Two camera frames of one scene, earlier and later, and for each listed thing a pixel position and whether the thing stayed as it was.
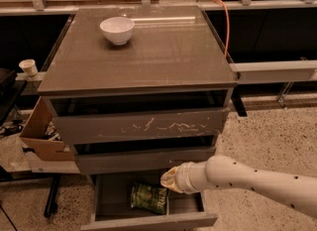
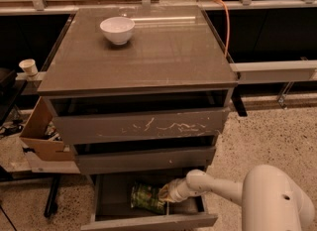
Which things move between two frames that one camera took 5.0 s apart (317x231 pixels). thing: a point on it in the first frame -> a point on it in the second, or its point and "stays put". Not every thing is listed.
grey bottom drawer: [112, 207] stays put
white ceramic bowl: [118, 29] stays put
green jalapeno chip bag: [149, 197] stays put
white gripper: [182, 177] -> [175, 190]
